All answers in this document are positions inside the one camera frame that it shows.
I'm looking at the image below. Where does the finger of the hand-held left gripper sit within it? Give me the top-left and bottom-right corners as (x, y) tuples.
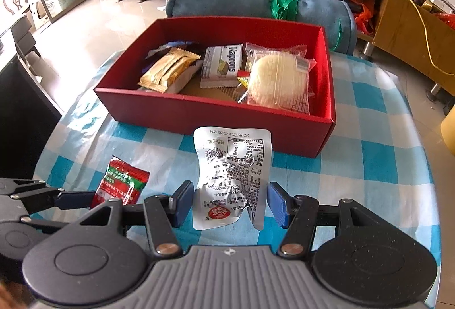
(20, 217), (78, 236)
(0, 177), (97, 215)

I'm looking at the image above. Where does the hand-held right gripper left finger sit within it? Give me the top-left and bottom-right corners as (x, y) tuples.
(76, 180), (195, 259)

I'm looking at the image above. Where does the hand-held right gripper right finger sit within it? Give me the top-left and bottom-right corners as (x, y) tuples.
(266, 181), (387, 259)

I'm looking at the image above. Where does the red green snack packet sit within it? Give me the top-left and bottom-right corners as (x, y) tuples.
(90, 155), (150, 209)

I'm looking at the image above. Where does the silver snack packet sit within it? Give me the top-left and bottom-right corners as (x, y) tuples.
(192, 126), (274, 231)

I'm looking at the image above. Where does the red cardboard box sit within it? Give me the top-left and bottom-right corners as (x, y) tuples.
(93, 17), (336, 158)

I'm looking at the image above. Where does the red and white snack packet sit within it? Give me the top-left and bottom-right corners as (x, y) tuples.
(137, 62), (203, 95)

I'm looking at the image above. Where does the round white cake packet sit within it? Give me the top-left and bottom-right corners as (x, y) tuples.
(243, 42), (317, 115)

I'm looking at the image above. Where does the clear packet of yellow snack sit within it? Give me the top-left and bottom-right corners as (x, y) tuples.
(233, 69), (255, 103)

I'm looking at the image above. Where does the gold snack packet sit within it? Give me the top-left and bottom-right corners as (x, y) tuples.
(138, 48), (200, 93)

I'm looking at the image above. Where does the white wafer packet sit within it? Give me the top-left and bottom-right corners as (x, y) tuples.
(200, 43), (246, 89)

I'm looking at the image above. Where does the purple snack packet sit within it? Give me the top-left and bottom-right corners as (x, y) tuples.
(144, 40), (201, 62)

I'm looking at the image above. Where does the blue checkered tablecloth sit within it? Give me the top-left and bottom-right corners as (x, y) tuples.
(34, 49), (443, 309)

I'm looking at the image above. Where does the dark stool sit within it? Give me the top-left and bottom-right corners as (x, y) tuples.
(11, 15), (40, 59)

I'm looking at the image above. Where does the yellow trash bin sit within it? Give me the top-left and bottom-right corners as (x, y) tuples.
(440, 113), (455, 167)

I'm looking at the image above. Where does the green ribbon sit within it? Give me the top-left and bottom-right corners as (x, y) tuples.
(271, 0), (302, 21)

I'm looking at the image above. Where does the orange plastic bag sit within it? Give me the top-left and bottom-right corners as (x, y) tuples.
(291, 0), (377, 36)

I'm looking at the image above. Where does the wooden television cabinet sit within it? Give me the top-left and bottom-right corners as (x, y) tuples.
(103, 0), (455, 96)

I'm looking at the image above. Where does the red plastic bag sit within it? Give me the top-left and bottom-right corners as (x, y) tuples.
(435, 12), (455, 30)

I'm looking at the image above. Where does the yellow cable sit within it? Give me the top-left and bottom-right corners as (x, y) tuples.
(350, 0), (455, 77)

